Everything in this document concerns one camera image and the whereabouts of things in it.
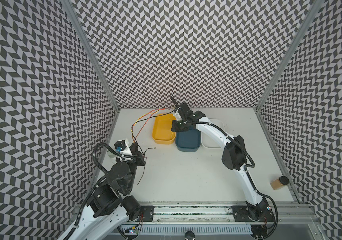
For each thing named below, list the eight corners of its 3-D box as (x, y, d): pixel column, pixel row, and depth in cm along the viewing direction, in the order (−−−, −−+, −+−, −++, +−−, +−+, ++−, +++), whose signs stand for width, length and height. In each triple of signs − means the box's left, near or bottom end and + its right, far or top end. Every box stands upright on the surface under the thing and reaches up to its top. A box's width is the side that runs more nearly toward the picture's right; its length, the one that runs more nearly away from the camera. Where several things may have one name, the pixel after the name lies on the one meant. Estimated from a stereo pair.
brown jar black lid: (272, 189, 82) (281, 184, 74) (269, 181, 85) (278, 175, 77) (281, 189, 82) (291, 184, 74) (277, 181, 85) (287, 175, 77)
